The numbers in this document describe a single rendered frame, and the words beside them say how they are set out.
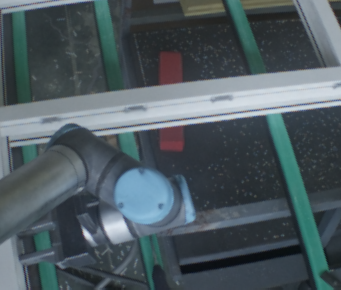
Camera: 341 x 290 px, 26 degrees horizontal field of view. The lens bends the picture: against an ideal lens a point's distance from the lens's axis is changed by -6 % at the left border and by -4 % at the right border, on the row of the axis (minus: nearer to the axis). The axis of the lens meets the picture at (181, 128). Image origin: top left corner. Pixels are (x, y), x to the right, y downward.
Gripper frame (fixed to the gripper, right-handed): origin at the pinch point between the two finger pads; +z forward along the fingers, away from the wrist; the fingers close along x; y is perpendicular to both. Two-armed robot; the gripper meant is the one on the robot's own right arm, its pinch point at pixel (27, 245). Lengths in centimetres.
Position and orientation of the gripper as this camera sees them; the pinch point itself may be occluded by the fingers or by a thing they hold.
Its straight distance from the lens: 150.1
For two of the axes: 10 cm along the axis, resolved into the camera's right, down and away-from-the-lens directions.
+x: -2.1, -8.1, 5.5
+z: -9.4, 3.1, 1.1
